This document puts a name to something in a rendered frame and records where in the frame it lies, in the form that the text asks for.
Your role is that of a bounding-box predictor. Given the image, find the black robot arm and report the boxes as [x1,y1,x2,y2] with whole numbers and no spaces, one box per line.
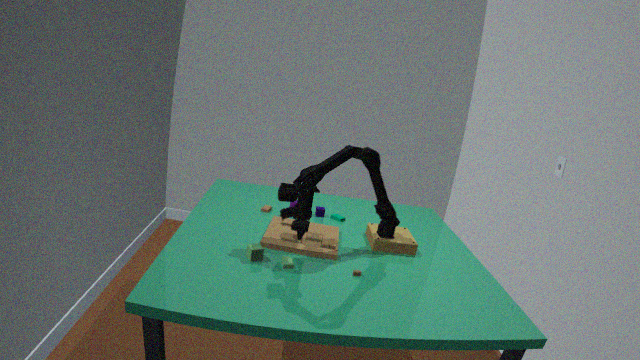
[278,145,400,239]

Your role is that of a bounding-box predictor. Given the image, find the small green cube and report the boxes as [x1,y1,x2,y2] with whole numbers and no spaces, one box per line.
[246,243,264,262]

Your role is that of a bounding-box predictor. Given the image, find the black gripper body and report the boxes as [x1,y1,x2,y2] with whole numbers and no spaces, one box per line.
[291,201,312,233]

